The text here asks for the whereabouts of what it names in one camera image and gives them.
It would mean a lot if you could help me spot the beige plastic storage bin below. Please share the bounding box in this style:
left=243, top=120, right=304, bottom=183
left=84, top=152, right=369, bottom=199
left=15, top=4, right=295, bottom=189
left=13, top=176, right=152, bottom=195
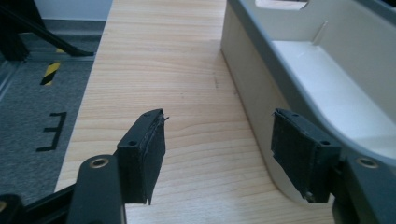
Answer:
left=219, top=0, right=396, bottom=209

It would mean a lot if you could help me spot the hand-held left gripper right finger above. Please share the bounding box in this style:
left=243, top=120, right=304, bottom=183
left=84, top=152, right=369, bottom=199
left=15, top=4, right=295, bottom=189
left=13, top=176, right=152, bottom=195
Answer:
left=270, top=107, right=396, bottom=224

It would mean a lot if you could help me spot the black floor tape mark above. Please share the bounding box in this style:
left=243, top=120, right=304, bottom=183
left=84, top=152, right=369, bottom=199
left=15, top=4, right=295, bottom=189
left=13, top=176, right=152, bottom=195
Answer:
left=35, top=111, right=68, bottom=153

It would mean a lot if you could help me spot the black equipment stand base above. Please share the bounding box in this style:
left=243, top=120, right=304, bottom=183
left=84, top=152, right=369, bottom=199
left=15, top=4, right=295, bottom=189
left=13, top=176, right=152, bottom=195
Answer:
left=0, top=0, right=95, bottom=62

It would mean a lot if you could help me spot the yellow black striped floor tape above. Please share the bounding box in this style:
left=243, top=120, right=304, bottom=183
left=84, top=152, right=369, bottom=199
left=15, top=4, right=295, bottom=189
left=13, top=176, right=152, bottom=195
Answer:
left=39, top=47, right=65, bottom=87

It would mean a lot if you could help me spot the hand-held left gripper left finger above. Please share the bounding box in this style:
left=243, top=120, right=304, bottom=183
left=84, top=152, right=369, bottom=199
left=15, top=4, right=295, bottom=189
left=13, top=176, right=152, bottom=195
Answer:
left=65, top=108, right=166, bottom=224

